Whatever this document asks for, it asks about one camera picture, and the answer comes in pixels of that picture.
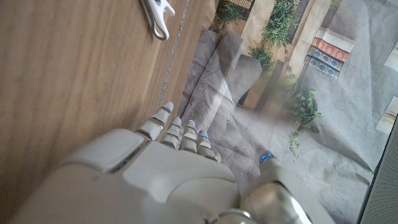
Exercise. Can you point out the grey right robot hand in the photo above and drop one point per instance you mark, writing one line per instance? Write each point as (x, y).
(140, 186)

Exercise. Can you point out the white clothespin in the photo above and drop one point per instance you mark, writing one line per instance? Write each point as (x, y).
(157, 15)

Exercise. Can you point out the printed fabric backdrop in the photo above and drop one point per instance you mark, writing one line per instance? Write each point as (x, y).
(311, 109)

